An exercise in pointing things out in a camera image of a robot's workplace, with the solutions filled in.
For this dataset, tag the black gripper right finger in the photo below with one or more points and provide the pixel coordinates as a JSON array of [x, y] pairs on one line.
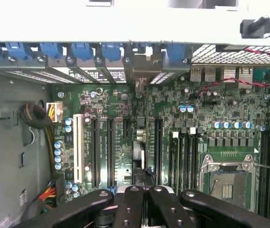
[[172, 211]]

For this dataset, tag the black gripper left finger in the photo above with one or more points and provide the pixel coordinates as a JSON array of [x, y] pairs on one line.
[[130, 209]]

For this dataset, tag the long black expansion slot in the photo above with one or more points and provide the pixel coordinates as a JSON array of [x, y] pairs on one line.
[[111, 152], [158, 152], [95, 152]]

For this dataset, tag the CPU socket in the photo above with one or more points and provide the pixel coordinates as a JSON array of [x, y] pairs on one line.
[[227, 185]]

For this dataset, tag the white expansion slot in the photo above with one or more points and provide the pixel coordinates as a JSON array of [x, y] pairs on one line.
[[79, 147]]

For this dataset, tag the short black expansion slot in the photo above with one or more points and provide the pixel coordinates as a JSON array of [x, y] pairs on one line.
[[127, 128]]

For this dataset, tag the green motherboard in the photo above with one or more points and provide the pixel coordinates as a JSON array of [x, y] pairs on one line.
[[220, 114]]

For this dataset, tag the white power connector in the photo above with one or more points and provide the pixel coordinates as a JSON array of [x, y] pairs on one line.
[[57, 111]]

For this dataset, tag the silver USB port block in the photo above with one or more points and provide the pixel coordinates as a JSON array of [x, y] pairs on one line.
[[202, 73], [238, 76]]

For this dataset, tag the blue slot clip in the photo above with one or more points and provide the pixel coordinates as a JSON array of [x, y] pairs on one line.
[[82, 51], [175, 51], [112, 51], [51, 50], [15, 50]]

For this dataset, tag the black open PC case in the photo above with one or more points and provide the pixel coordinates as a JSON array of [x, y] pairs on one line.
[[125, 23]]

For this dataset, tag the black rear latch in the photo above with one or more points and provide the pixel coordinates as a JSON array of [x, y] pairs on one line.
[[248, 28]]

